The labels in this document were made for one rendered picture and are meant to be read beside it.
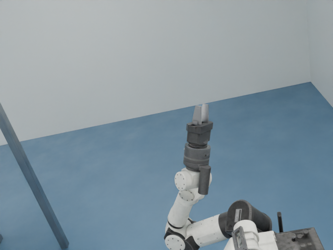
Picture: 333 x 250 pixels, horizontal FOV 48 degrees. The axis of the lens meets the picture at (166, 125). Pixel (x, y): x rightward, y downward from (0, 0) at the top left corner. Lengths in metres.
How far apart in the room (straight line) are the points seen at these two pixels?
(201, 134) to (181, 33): 3.68
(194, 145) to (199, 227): 0.32
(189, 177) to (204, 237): 0.25
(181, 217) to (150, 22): 3.67
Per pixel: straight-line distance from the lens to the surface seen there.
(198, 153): 1.25
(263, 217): 1.37
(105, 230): 3.58
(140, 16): 4.82
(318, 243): 1.23
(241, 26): 4.91
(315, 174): 3.69
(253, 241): 1.10
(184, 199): 1.35
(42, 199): 3.28
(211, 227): 1.38
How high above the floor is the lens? 2.27
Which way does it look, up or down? 28 degrees down
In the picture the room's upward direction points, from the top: 15 degrees counter-clockwise
